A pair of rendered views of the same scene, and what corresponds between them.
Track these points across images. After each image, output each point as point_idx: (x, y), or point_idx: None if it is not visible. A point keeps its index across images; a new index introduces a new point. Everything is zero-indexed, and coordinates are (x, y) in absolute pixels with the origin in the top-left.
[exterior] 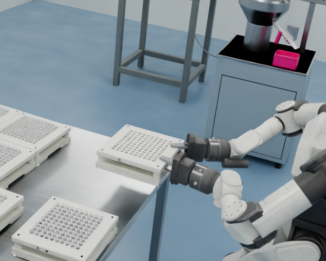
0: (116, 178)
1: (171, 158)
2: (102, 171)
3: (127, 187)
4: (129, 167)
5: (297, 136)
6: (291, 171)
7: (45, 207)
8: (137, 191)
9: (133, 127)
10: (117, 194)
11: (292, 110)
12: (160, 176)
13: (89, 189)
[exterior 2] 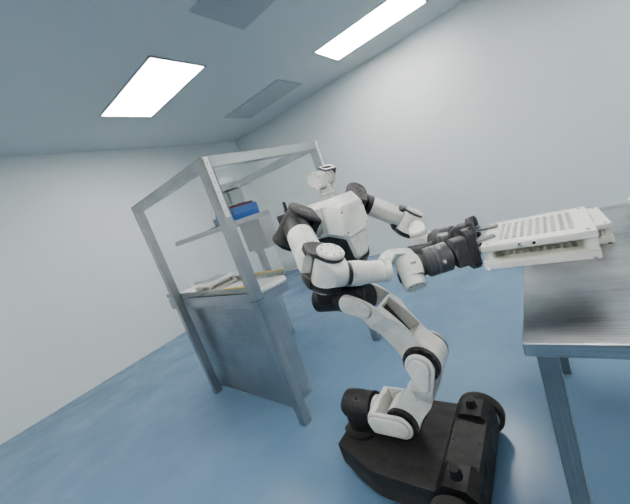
0: (590, 284)
1: (483, 228)
2: (628, 284)
3: (561, 281)
4: None
5: None
6: (368, 219)
7: (601, 218)
8: (542, 282)
9: (576, 231)
10: (563, 272)
11: None
12: None
13: (610, 265)
